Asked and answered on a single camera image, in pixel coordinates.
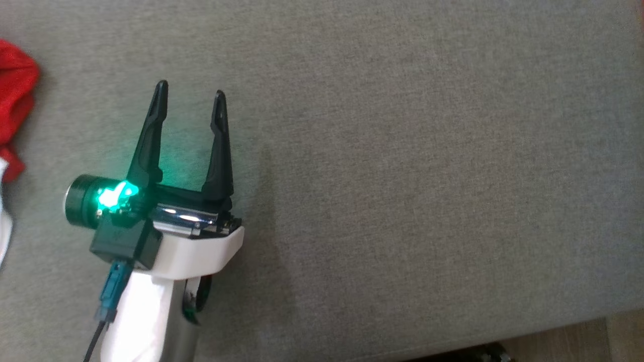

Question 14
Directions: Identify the grey sofa seat cushion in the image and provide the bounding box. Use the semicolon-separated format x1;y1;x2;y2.
0;0;644;362

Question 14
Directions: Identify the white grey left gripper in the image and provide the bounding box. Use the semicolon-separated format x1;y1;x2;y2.
64;80;245;277

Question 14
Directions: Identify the black cable with blue plug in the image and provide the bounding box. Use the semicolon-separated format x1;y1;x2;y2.
83;259;134;362

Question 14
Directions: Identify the red and white garment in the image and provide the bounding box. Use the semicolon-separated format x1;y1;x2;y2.
0;39;41;269

